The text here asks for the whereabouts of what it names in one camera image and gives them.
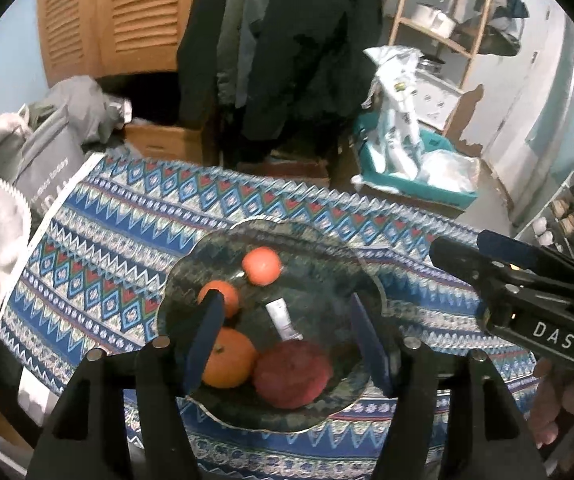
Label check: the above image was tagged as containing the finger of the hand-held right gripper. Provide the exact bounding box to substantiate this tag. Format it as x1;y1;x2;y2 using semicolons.
477;230;574;281
429;236;574;306

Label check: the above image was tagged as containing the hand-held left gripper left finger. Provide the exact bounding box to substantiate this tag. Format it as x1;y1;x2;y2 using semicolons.
24;290;225;480

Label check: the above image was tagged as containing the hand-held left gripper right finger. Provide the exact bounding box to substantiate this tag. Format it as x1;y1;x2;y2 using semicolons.
349;292;548;480

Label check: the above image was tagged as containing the small orange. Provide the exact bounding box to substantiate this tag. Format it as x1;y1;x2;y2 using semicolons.
242;246;283;287
197;280;240;320

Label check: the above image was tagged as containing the large orange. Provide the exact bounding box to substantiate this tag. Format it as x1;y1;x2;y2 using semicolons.
201;327;259;389

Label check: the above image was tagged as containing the dark red apple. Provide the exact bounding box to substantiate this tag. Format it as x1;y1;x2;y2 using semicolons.
253;340;333;410

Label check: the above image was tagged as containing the clear glass bowl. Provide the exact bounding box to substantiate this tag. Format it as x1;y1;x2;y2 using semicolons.
156;217;390;435

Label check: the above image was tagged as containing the person's right hand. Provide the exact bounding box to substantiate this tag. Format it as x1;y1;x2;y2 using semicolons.
529;357;574;453

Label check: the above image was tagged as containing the white shoe rack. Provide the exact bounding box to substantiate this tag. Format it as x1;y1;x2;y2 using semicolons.
514;170;574;261

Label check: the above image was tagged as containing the group of assorted shoes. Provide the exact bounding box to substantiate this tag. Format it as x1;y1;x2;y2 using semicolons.
532;185;574;253

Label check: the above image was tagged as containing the teal plastic bin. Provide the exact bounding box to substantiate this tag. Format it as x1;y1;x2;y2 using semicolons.
352;112;480;211

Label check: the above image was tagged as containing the clear plastic bag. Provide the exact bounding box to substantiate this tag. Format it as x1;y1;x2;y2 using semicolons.
417;150;482;196

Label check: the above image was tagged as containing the patterned blue tablecloth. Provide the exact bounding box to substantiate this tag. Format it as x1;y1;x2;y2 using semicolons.
0;152;542;480

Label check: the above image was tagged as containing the pale blue door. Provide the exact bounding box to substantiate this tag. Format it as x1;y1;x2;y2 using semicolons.
447;0;574;211

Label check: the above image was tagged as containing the white perforated crate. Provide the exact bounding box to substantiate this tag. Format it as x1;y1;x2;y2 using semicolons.
414;67;465;126

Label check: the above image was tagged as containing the white printed rice bag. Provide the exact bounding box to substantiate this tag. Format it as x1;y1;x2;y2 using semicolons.
362;45;425;176

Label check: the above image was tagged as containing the brown wooden box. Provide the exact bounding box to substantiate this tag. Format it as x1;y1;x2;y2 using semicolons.
124;122;218;166

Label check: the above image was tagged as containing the grey hanging bag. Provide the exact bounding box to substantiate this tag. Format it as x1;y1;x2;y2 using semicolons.
482;0;530;58

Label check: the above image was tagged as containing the wooden shelf rack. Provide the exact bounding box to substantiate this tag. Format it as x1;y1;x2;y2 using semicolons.
387;0;498;136

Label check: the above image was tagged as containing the grey tote bag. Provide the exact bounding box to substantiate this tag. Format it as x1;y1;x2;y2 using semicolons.
14;105;93;211

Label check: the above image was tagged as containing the white cooking pot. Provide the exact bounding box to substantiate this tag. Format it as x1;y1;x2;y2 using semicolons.
414;2;458;38

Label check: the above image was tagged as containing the grey clothes pile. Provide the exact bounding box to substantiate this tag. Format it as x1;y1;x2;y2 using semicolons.
32;76;133;146

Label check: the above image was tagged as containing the black hooded coat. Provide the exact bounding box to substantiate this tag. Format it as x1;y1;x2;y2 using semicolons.
177;0;383;141

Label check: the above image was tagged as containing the grey hanging jacket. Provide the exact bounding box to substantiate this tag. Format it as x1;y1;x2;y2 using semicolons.
217;0;268;111

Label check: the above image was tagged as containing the wooden louvered wardrobe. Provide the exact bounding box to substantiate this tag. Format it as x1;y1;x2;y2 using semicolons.
36;0;208;86

